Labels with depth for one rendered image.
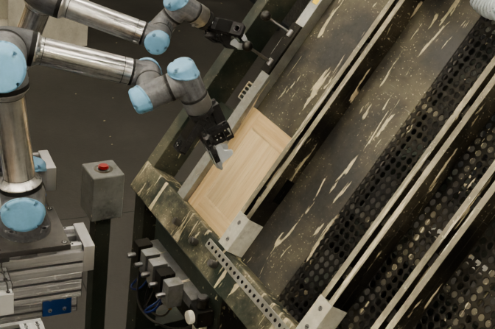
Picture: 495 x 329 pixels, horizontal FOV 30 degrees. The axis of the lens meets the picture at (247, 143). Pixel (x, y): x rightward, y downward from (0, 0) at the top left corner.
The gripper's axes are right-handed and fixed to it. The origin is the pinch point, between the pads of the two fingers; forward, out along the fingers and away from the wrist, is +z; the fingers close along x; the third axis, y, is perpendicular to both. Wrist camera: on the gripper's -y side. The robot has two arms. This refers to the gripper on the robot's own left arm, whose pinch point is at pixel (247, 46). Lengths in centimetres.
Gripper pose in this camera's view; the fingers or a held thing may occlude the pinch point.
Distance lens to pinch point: 320.2
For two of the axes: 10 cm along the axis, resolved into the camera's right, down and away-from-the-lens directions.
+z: 6.6, 3.7, 6.5
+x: -3.7, 9.2, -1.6
